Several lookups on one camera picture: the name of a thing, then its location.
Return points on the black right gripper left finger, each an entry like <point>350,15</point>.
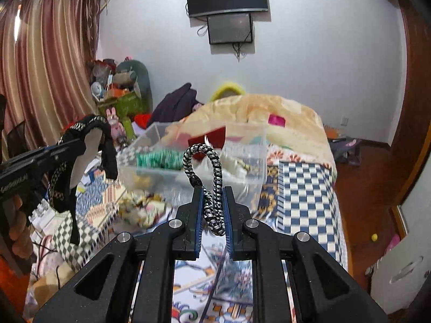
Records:
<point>131,279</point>

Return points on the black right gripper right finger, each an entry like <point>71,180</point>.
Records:
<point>294,278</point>

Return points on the black strap garment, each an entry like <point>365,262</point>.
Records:
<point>94,132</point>

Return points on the floral yellow scrunchie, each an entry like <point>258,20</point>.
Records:
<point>140,209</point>

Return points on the person's left hand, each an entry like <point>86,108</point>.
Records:
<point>19,233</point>

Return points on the white wardrobe sliding door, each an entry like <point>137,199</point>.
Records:
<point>401,273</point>

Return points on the colourful patchwork bed sheet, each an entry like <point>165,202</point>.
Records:
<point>215,288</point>

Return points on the pink rabbit figure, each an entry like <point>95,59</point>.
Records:
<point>117,129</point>

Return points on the green bottle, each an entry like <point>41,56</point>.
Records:
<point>127,124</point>

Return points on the green storage box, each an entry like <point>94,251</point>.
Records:
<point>127,105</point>

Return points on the red cushion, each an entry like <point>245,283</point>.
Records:
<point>142,120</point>

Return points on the green knitted cloth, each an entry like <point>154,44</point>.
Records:
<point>164,159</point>

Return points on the striped brown curtain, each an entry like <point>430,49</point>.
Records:
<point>47,47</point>

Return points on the grey green plush toy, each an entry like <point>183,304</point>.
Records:
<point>134,74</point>

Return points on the brown wooden door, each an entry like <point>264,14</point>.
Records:
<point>414,122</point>

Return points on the yellow floral blanket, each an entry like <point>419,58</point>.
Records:
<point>294,131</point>

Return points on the dark purple jacket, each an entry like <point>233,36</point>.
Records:
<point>176,105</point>

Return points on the red velvet pouch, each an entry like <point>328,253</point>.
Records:
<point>215,138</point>

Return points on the yellow fuzzy curved pillow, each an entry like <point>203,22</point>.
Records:
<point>226,90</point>

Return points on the small black wall monitor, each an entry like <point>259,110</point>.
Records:
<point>230,28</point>

